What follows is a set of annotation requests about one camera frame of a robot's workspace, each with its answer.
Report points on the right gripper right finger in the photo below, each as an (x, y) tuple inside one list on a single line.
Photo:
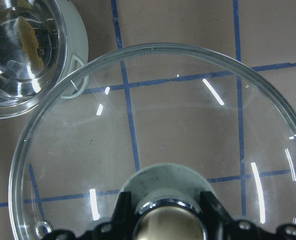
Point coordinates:
[(220, 225)]

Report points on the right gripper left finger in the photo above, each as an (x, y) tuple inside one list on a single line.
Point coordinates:
[(119, 227)]

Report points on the glass pot lid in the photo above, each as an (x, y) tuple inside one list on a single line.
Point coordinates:
[(165, 122)]

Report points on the pale green steel pot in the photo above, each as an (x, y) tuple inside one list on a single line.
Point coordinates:
[(41, 42)]

